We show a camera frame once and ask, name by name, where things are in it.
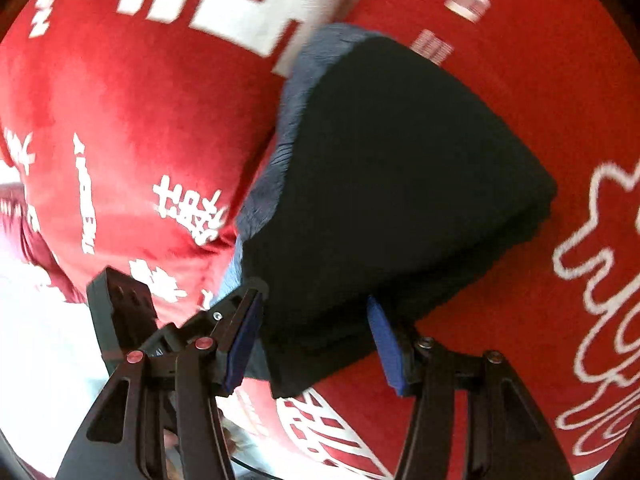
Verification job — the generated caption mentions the black pants with patterned waistband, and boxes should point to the black pants with patterned waistband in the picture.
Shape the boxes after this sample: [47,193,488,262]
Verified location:
[224,24,556,398]

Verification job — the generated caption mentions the red sofa cover with characters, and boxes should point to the red sofa cover with characters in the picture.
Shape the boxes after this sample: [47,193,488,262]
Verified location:
[1,0,639,479]

